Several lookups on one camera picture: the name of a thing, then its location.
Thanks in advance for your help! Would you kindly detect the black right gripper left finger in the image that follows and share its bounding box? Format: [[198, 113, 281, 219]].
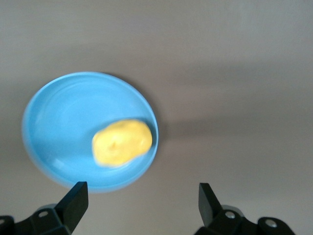
[[0, 181, 89, 235]]

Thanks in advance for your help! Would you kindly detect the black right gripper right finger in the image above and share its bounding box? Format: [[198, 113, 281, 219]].
[[194, 182, 297, 235]]

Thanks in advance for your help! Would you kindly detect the yellow potato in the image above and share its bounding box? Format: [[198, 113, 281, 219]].
[[91, 119, 153, 168]]

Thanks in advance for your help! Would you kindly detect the blue round plate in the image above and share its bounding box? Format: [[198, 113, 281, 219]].
[[21, 71, 159, 194]]

